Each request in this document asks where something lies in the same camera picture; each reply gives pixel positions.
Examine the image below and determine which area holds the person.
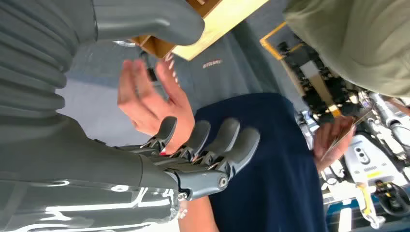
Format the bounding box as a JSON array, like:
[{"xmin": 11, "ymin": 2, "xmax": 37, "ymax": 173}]
[
  {"xmin": 173, "ymin": 19, "xmax": 329, "ymax": 232},
  {"xmin": 283, "ymin": 0, "xmax": 410, "ymax": 100}
]

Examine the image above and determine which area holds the wooden card holder box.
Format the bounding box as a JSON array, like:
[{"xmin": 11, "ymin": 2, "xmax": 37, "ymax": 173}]
[{"xmin": 131, "ymin": 0, "xmax": 270, "ymax": 61}]

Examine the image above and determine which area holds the white idle humanoid robot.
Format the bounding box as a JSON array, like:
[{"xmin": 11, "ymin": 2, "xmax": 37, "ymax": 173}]
[{"xmin": 294, "ymin": 91, "xmax": 410, "ymax": 230}]

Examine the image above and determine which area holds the yellow floor tape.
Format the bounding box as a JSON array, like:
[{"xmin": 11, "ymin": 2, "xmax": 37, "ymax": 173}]
[{"xmin": 260, "ymin": 21, "xmax": 305, "ymax": 61}]

